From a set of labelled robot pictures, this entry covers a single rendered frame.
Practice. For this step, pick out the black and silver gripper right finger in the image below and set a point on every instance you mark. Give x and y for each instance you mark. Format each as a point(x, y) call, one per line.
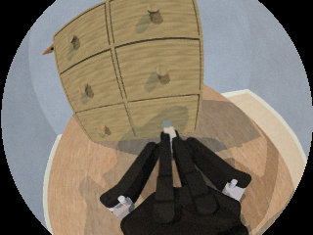
point(225, 178)

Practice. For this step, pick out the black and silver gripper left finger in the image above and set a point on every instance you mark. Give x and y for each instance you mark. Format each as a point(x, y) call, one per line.
point(120, 199)

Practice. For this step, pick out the small wooden chest of drawers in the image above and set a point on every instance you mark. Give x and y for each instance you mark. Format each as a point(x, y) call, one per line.
point(113, 46)

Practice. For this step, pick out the wooden drawer front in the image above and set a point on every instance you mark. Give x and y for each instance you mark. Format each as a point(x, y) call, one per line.
point(148, 115)
point(85, 35)
point(101, 82)
point(142, 64)
point(107, 122)
point(138, 18)

